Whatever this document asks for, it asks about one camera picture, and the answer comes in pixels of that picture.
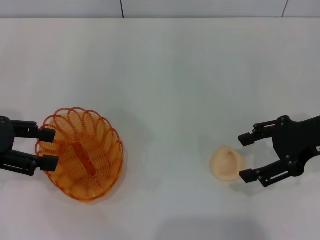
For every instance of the orange woven plastic basket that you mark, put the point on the orange woven plastic basket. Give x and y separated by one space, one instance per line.
85 155

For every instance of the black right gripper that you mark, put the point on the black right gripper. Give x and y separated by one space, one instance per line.
292 142

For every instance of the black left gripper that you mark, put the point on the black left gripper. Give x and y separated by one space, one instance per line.
5 135

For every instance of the pale peach-shaped bun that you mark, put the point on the pale peach-shaped bun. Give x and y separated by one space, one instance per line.
226 163

